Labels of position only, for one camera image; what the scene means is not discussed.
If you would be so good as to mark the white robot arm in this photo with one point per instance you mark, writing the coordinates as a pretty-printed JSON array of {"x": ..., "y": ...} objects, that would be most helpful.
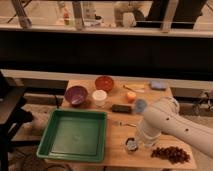
[{"x": 163, "y": 116}]

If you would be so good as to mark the white lidded cup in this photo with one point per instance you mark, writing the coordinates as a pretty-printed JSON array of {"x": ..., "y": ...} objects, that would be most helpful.
[{"x": 99, "y": 97}]

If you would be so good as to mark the small metal cup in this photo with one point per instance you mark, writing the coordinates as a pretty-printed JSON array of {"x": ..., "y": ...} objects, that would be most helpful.
[{"x": 131, "y": 145}]

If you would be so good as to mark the dark red crumpled towel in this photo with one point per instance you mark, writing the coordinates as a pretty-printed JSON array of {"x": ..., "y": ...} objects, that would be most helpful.
[{"x": 172, "y": 154}]

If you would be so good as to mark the red-orange bowl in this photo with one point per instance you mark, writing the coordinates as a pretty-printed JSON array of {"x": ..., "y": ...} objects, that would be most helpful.
[{"x": 105, "y": 83}]

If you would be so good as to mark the yellow utensil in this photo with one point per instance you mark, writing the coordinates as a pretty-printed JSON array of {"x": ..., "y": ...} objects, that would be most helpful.
[{"x": 135, "y": 87}]

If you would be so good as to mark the black rectangular sponge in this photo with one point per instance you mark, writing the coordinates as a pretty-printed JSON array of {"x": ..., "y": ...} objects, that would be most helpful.
[{"x": 121, "y": 108}]

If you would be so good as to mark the orange fruit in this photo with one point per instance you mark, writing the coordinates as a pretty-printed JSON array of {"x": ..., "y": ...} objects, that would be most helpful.
[{"x": 130, "y": 96}]

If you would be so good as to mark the purple bowl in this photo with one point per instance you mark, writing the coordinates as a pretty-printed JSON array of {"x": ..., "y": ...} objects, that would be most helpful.
[{"x": 76, "y": 95}]

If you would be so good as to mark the green plastic tray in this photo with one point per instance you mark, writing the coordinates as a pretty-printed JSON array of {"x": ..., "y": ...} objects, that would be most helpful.
[{"x": 74, "y": 135}]

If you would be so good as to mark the black chair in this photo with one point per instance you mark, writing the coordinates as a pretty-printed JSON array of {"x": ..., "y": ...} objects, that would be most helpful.
[{"x": 12, "y": 117}]

